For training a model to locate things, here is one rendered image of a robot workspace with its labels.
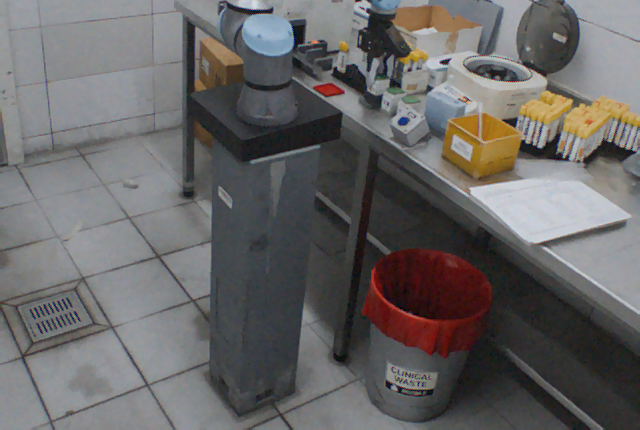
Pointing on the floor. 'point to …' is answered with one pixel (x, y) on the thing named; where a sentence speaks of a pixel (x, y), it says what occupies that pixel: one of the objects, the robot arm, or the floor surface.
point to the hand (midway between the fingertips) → (378, 83)
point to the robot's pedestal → (259, 272)
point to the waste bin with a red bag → (422, 329)
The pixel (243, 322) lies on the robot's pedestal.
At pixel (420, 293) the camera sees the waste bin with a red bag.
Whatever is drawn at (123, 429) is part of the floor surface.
